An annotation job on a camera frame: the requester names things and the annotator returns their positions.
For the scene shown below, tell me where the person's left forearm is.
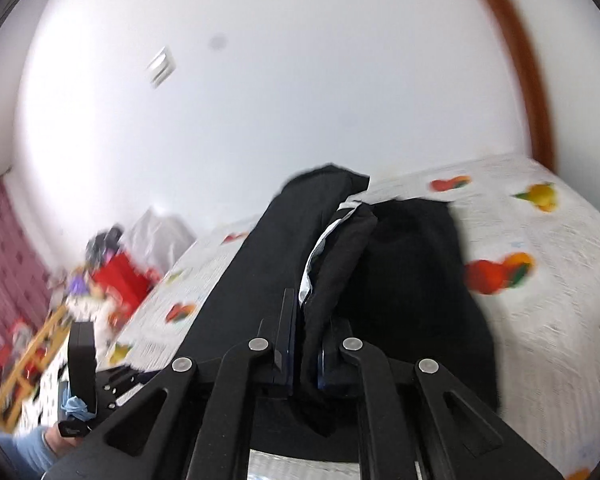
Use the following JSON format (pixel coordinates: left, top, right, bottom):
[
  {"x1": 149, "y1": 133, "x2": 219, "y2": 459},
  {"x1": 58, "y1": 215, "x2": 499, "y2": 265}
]
[{"x1": 0, "y1": 426, "x2": 77, "y2": 477}]

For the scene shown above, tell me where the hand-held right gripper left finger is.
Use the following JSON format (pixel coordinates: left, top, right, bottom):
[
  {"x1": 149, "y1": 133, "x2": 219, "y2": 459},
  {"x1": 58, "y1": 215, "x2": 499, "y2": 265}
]
[{"x1": 42, "y1": 287, "x2": 301, "y2": 480}]

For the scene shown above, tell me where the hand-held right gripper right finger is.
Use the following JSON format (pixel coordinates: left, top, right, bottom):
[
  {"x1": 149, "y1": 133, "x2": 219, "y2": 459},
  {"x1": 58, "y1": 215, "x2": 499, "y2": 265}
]
[{"x1": 317, "y1": 316, "x2": 563, "y2": 480}]

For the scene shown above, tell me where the black white blue jacket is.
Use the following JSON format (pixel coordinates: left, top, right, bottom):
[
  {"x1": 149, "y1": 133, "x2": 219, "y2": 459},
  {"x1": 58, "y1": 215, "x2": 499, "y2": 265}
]
[{"x1": 177, "y1": 162, "x2": 502, "y2": 480}]

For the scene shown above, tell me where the white plastic bag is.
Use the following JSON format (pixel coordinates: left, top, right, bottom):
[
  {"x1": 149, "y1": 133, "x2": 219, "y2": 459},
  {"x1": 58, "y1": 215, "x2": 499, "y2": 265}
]
[{"x1": 124, "y1": 206, "x2": 197, "y2": 273}]

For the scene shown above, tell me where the yellow wooden rack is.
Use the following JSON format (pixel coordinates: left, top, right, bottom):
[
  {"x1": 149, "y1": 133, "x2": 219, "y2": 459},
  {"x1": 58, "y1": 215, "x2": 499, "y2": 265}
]
[{"x1": 0, "y1": 304, "x2": 72, "y2": 428}]

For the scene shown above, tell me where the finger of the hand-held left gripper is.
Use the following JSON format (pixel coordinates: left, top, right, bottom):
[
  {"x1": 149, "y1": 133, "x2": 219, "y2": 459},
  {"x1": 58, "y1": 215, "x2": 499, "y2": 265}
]
[{"x1": 96, "y1": 366, "x2": 150, "y2": 408}]

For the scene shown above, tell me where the maroon patterned curtain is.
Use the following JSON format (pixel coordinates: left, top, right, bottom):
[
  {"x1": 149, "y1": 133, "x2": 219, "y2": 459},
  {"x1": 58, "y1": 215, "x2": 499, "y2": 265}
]
[{"x1": 0, "y1": 179, "x2": 53, "y2": 391}]

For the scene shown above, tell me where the red box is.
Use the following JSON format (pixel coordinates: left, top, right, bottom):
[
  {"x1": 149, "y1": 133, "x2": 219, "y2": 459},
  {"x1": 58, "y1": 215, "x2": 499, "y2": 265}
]
[{"x1": 91, "y1": 251, "x2": 153, "y2": 313}]

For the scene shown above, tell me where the fruit print bed sheet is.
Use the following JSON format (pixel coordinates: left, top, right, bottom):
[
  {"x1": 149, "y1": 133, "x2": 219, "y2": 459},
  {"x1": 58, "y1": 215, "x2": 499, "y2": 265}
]
[{"x1": 25, "y1": 152, "x2": 600, "y2": 480}]

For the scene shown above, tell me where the dark cloth bundle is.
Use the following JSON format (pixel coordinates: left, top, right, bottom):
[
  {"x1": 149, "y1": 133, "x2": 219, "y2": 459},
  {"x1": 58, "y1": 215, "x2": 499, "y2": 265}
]
[{"x1": 86, "y1": 227, "x2": 126, "y2": 263}]

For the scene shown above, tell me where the white wall vent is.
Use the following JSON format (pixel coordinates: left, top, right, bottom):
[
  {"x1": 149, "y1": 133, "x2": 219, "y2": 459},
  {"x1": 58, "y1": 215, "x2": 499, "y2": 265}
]
[{"x1": 146, "y1": 46, "x2": 177, "y2": 90}]

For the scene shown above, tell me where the brown wooden door frame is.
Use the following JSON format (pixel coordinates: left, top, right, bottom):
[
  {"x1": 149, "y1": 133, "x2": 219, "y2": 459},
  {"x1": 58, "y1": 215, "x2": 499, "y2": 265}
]
[{"x1": 459, "y1": 0, "x2": 557, "y2": 172}]

